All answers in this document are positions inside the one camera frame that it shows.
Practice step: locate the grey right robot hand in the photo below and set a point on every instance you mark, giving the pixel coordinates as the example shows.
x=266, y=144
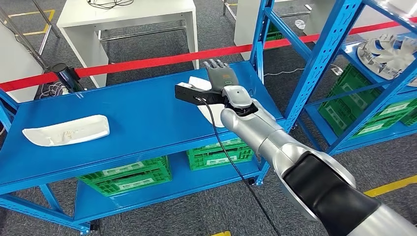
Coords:
x=223, y=78

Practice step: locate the white table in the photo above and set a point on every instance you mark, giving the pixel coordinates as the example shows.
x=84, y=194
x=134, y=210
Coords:
x=16, y=65
x=123, y=16

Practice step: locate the large white shell part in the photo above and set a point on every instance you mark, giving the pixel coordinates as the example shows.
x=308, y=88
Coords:
x=211, y=115

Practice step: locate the small white shell part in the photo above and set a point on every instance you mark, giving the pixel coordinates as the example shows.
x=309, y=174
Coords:
x=65, y=132

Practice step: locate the metal frame stand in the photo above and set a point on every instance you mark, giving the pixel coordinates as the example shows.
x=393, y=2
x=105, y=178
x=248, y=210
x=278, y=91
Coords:
x=50, y=22

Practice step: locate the low blue shelf rack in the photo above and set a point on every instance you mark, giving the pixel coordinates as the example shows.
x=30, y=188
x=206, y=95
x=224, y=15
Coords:
x=130, y=107

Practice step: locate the black stanchion post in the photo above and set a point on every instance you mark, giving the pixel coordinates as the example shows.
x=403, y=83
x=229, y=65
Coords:
x=66, y=76

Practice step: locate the silver fan wheel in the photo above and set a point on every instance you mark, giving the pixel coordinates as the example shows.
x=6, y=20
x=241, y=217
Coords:
x=384, y=55

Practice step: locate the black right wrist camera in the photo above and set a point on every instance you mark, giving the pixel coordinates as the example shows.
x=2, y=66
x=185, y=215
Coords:
x=189, y=94

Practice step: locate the red barrier tape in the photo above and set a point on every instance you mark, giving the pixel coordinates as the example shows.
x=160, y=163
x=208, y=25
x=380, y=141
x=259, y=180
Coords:
x=146, y=63

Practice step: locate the tall blue shelf rack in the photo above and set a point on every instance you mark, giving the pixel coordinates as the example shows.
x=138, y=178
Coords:
x=325, y=55

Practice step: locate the yellow floor tape square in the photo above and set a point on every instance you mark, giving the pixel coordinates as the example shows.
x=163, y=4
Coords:
x=221, y=234

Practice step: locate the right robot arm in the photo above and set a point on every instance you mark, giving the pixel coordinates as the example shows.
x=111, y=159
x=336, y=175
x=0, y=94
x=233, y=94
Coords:
x=260, y=130

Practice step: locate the white cabinet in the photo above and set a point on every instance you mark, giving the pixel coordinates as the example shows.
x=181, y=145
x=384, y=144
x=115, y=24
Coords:
x=244, y=26

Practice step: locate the clear plastic bag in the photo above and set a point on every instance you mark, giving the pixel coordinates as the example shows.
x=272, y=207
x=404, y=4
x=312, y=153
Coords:
x=299, y=24

